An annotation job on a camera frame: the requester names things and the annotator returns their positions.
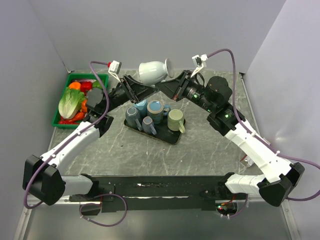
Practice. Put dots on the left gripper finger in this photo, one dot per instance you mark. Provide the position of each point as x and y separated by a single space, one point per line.
145 92
133 84

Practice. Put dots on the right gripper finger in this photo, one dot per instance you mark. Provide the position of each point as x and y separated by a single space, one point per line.
180 78
171 89

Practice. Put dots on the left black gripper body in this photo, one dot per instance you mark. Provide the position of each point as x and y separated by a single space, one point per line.
122 94

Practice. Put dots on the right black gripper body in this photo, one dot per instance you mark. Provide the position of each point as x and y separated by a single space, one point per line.
188 89

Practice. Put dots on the white footed mug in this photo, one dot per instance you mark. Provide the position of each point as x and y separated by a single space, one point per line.
153 72

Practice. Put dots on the small slate grey mug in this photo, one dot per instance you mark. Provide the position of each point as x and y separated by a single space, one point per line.
148 126

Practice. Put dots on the pale green mug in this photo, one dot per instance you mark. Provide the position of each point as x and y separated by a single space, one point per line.
175 121

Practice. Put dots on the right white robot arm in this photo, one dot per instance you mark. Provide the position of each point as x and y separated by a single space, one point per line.
279 176

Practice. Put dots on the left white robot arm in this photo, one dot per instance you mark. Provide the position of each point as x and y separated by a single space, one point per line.
42 175

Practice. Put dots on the light blue hexagonal mug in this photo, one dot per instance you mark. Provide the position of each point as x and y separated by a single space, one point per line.
142 108

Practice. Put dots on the blue mug tan rim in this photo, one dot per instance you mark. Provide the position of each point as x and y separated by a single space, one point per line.
156 110

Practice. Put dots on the dark grey mug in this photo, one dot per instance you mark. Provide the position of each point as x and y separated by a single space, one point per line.
133 118

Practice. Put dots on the green plastic crate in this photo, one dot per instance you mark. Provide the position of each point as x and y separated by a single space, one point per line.
80 77

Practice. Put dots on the red toy pepper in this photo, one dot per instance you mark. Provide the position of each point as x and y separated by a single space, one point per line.
85 86

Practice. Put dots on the black serving tray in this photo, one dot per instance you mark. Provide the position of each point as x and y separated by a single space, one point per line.
164 134

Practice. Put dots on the toy cabbage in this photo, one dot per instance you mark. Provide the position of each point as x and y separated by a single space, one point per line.
70 103

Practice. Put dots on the red toy chili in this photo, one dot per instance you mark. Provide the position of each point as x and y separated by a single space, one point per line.
69 122

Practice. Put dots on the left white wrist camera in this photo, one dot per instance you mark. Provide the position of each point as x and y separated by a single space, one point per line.
114 69

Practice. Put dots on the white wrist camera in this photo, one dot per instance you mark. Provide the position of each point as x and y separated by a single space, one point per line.
114 69
199 62

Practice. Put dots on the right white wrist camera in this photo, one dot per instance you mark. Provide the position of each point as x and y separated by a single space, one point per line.
199 62

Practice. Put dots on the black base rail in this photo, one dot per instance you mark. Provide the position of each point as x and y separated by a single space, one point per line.
159 193

